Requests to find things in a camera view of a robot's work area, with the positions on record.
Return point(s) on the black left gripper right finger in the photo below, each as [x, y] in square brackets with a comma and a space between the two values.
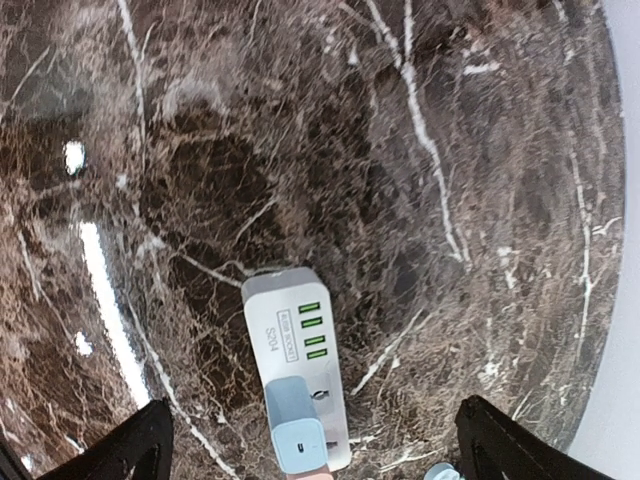
[493, 446]

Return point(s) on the pink charger plug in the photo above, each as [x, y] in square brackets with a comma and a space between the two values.
[321, 473]

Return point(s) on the light blue charger plug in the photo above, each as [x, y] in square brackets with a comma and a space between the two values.
[296, 432]

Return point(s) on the white power strip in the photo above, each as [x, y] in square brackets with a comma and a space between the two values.
[291, 328]

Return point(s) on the light blue power strip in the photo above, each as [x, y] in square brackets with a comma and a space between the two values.
[443, 471]

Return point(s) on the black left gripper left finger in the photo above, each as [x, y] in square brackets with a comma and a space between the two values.
[139, 448]

